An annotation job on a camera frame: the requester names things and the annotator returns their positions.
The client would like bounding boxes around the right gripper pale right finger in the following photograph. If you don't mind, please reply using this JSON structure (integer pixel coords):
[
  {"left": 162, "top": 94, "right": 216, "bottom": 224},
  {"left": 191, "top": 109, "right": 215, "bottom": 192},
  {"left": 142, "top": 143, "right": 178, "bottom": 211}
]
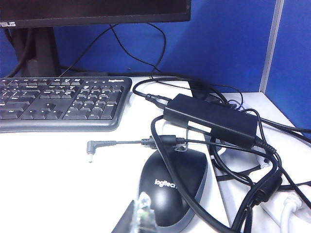
[{"left": 133, "top": 191, "right": 157, "bottom": 233}]

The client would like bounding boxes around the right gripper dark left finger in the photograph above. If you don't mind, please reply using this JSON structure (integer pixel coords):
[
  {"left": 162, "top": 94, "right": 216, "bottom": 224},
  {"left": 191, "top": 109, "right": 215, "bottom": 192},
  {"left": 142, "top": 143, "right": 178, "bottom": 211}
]
[{"left": 113, "top": 199, "right": 137, "bottom": 233}]

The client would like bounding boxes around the black Logitech mouse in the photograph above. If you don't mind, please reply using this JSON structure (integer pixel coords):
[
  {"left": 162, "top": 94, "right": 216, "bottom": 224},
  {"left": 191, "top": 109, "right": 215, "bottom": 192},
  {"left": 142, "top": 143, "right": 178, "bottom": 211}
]
[{"left": 138, "top": 149, "right": 210, "bottom": 229}]

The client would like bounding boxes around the black power adapter brick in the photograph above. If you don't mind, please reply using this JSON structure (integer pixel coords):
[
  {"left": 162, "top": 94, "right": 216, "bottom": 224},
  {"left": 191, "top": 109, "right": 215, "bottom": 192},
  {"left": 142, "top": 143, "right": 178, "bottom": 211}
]
[{"left": 163, "top": 93, "right": 259, "bottom": 147}]

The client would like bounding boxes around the black Logitech keyboard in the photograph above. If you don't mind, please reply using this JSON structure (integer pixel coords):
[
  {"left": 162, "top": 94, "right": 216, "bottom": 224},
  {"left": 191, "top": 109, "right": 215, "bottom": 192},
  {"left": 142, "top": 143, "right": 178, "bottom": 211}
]
[{"left": 0, "top": 77, "right": 133, "bottom": 133}]

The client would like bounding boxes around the black monitor stand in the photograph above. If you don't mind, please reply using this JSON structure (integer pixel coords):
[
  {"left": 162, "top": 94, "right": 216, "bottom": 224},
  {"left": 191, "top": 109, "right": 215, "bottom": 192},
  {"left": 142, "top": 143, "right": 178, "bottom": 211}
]
[{"left": 9, "top": 26, "right": 108, "bottom": 78}]

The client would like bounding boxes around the black ASUS monitor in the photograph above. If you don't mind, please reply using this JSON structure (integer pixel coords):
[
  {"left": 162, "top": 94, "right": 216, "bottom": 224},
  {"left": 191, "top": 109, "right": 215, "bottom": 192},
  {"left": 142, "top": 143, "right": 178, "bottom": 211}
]
[{"left": 0, "top": 0, "right": 192, "bottom": 29}]

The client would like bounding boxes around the thick black cable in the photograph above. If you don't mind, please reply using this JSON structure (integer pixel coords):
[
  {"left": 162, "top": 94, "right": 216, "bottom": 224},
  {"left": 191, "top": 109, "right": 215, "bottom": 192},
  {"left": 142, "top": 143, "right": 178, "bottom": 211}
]
[{"left": 150, "top": 115, "right": 284, "bottom": 233}]

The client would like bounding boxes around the black barrel plug cable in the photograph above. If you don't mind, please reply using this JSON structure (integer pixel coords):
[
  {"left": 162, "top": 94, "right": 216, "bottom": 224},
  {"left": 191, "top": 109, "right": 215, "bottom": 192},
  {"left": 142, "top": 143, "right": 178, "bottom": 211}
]
[{"left": 86, "top": 134, "right": 282, "bottom": 170}]

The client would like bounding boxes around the black adapter power cord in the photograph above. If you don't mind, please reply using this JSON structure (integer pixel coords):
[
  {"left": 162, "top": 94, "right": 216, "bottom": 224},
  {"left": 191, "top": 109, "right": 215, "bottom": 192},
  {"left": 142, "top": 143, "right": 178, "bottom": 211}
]
[{"left": 132, "top": 72, "right": 311, "bottom": 144}]

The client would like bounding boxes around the thin black cable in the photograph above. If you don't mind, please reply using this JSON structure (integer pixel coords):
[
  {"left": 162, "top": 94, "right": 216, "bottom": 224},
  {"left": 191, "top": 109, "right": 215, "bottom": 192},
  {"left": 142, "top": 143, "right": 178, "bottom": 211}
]
[{"left": 60, "top": 22, "right": 243, "bottom": 105}]

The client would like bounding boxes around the grey partition post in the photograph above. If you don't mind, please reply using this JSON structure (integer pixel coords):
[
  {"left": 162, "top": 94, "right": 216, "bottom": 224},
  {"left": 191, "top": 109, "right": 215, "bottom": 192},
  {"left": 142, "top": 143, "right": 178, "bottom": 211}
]
[{"left": 259, "top": 0, "right": 285, "bottom": 93}]

